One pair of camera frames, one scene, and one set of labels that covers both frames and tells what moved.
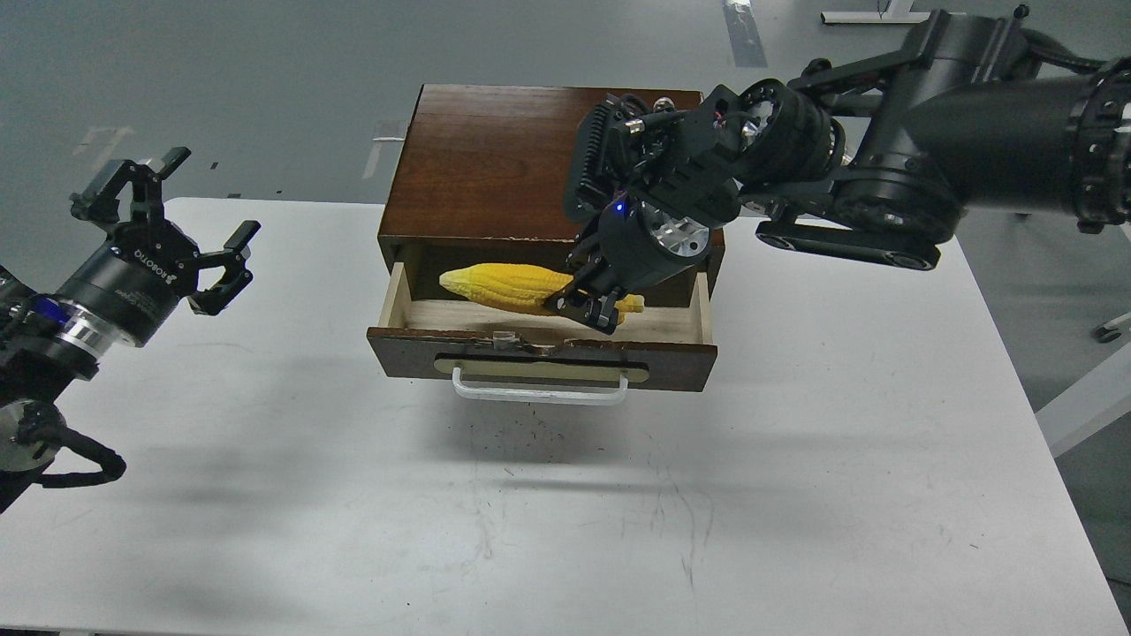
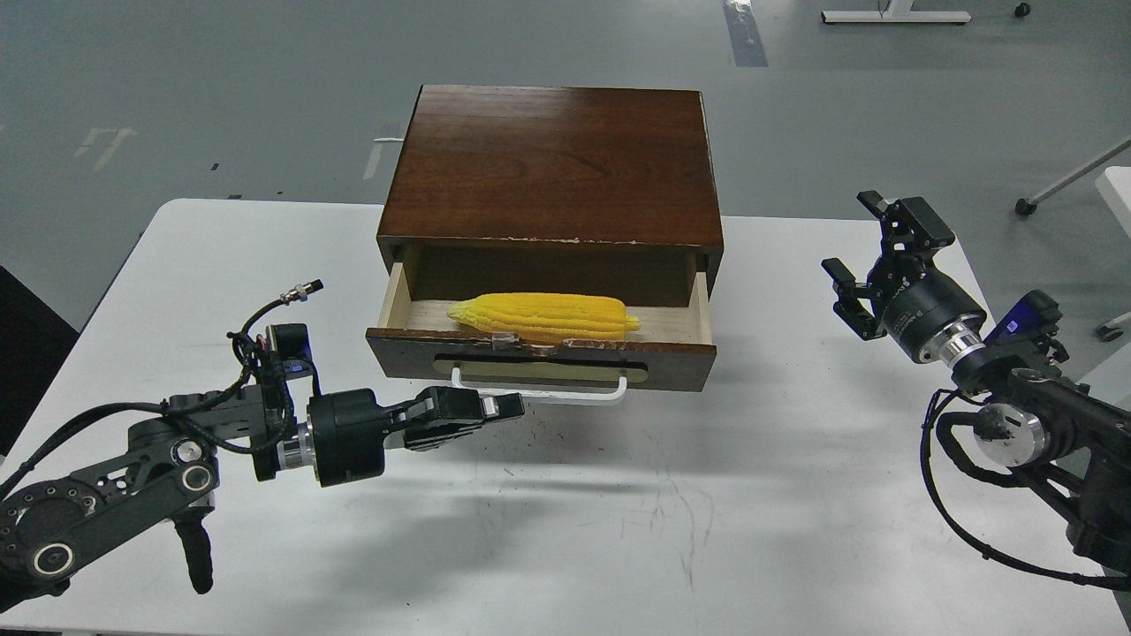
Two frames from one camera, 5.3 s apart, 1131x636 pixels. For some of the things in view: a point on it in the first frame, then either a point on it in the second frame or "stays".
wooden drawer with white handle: x=494 y=354 stays
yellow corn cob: x=520 y=288 -> x=548 y=316
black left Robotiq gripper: x=633 y=244 -> x=349 y=427
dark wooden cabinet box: x=477 y=175 stays
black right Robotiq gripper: x=128 y=291 -> x=922 y=309
